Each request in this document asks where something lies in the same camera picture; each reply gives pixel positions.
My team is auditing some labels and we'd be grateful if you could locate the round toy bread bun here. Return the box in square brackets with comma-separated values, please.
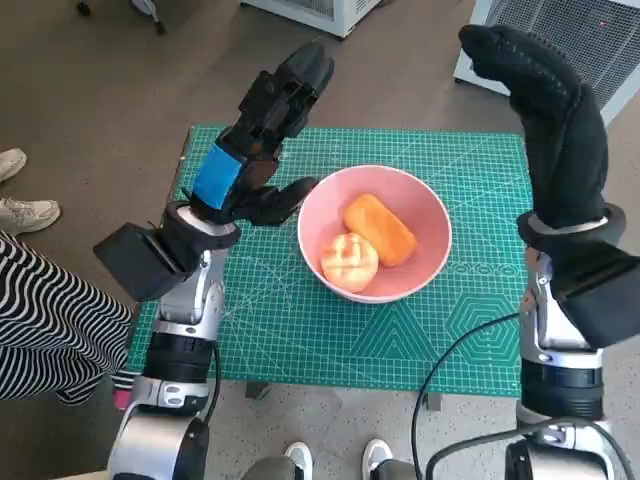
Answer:
[319, 232, 380, 294]

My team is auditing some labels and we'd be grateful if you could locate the person in striped clothing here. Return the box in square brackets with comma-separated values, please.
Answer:
[0, 232, 136, 412]

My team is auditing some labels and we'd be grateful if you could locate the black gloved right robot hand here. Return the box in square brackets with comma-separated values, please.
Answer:
[458, 23, 610, 231]

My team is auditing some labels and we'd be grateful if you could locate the person's beige shoe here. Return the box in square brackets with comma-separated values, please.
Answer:
[0, 147, 28, 184]
[0, 197, 61, 236]

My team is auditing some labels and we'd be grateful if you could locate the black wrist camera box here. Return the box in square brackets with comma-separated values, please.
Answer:
[552, 249, 640, 350]
[93, 224, 186, 302]

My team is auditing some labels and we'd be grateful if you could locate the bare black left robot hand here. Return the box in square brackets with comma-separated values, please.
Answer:
[188, 42, 336, 229]

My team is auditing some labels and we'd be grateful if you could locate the pink bowl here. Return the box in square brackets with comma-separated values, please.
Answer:
[297, 164, 454, 305]

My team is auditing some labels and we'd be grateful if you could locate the white mesh-front cabinet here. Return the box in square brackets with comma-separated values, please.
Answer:
[453, 0, 640, 126]

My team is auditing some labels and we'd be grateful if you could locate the grey leg with white shoe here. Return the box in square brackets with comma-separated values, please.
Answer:
[362, 438, 421, 480]
[247, 442, 314, 480]

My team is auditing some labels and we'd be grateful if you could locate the green cutting mat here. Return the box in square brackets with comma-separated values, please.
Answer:
[127, 124, 534, 398]

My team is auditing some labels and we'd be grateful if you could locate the black right elbow cable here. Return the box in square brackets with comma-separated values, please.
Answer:
[425, 422, 619, 480]

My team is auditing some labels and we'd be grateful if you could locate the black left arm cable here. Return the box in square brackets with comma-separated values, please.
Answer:
[197, 344, 221, 436]

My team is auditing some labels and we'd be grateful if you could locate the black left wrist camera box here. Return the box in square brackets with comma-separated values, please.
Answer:
[93, 224, 186, 302]

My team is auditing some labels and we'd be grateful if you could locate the long orange toy bread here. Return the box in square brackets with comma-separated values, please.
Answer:
[343, 193, 419, 268]

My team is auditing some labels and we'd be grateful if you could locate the long black robot cable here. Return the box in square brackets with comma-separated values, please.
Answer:
[410, 312, 522, 480]

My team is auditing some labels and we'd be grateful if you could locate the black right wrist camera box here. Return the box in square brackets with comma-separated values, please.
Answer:
[552, 249, 640, 350]

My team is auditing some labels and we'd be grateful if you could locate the grey wheeled chair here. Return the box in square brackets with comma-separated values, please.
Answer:
[74, 0, 167, 36]

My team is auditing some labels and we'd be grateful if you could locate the white appliance with glass front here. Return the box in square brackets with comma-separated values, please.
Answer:
[239, 0, 384, 39]

